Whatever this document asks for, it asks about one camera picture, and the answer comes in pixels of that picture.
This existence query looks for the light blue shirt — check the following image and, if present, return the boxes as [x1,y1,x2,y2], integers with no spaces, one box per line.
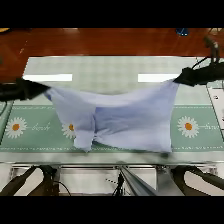
[44,78,181,154]

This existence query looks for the black cable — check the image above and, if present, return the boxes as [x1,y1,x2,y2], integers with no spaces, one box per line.
[52,180,73,197]
[111,171,126,197]

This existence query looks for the silver frame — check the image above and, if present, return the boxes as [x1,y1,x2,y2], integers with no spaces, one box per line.
[0,161,224,197]

